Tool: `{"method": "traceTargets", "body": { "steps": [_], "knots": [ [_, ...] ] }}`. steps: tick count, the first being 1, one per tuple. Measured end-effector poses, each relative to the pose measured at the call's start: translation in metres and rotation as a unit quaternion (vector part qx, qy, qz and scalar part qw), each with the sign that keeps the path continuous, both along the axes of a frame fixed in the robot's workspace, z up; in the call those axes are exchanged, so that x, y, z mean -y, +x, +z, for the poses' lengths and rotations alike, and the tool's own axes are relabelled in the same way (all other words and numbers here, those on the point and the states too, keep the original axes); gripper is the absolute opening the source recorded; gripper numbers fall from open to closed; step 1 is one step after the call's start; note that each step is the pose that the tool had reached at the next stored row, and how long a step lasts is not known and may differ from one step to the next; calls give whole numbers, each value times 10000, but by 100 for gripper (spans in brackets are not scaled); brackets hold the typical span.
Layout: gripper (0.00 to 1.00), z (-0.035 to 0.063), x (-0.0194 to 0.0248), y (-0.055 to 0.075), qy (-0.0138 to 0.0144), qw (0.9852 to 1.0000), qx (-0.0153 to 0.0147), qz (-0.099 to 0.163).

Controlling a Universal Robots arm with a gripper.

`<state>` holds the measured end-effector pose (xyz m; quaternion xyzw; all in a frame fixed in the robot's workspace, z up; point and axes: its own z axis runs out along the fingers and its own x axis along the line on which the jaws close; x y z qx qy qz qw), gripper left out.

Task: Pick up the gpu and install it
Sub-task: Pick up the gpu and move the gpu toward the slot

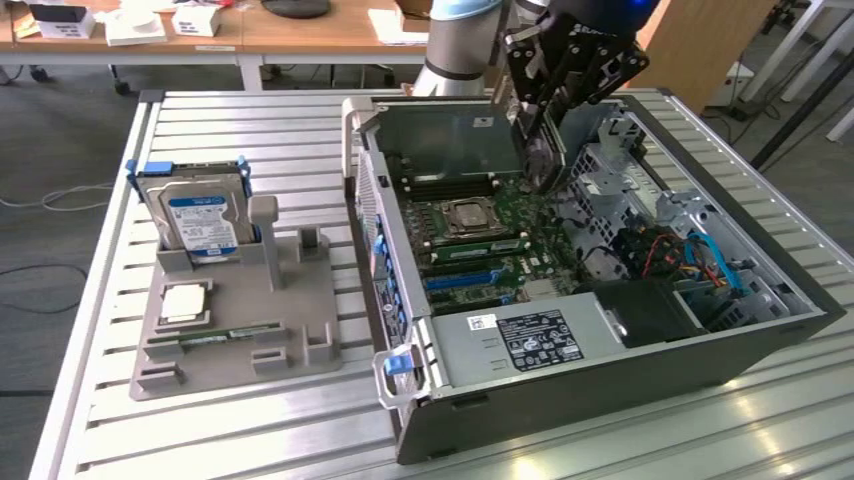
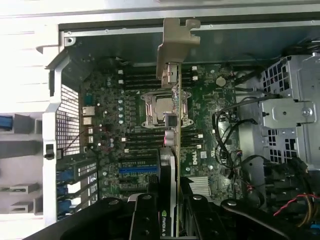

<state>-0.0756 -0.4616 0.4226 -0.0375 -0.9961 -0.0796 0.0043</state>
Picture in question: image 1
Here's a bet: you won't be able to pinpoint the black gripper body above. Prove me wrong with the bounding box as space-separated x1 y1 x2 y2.
543 0 662 40

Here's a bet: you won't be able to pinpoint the black low-profile graphics card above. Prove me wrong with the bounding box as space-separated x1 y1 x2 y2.
488 74 573 197

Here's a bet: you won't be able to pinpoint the wooden cabinet panel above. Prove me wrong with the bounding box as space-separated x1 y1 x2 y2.
630 0 779 115

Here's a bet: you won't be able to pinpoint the white device with red mark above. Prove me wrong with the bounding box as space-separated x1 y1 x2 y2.
706 62 757 109

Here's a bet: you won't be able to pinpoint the white paper stack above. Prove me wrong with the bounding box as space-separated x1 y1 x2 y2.
368 9 430 47

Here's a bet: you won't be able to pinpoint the brown cardboard box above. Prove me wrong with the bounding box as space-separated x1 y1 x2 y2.
392 0 435 21

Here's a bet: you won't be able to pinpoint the CPU chip with paste residue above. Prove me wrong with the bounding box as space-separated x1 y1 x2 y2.
454 204 493 229

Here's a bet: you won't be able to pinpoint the metal CPU socket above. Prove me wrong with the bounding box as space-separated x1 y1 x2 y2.
436 197 510 240

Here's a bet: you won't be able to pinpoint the black slanted pole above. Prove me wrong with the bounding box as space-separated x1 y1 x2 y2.
750 49 854 169

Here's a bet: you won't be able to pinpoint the green motherboard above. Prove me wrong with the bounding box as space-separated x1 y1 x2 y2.
392 172 589 317

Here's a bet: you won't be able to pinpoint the black round object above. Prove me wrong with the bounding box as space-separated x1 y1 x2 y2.
260 0 332 20

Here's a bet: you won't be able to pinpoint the blue PCIe expansion slot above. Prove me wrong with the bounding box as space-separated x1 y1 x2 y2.
424 272 503 292

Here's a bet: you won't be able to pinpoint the small white printed box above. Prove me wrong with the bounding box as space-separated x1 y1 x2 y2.
171 4 223 38

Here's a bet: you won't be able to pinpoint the grey power supply unit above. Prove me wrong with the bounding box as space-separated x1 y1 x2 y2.
430 292 630 390

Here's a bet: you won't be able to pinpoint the hard disk in blue caddy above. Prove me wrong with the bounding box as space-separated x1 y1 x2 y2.
124 155 259 264

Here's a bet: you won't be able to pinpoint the grey plastic parts rack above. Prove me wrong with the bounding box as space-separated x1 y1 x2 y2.
130 195 346 403

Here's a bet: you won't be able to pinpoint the white round object stack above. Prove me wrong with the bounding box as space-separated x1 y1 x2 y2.
103 0 167 48

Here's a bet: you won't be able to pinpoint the open black PC case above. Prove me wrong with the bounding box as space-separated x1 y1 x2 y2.
339 88 847 466

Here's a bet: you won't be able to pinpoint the silver CPU chip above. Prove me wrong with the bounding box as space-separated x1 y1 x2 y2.
159 285 210 324

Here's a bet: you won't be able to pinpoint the white box with black top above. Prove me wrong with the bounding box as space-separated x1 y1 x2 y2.
29 4 96 39

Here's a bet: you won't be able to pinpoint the white table frame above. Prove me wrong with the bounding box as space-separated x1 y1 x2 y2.
738 0 854 142

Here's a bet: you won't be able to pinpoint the wooden desk white frame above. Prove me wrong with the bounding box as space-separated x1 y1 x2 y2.
0 0 428 94

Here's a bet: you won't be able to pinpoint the red and black disk wires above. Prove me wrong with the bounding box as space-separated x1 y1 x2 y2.
617 224 693 281

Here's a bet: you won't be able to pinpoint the blue SATA wire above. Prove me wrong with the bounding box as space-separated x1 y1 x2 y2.
685 231 747 300

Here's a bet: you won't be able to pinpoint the black fan duct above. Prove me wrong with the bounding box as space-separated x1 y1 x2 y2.
591 278 710 350

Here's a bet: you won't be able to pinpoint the white floor cable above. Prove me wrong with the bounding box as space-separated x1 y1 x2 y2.
0 182 116 212

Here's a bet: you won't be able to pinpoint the black floor cable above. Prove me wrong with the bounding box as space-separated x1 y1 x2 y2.
0 263 90 312

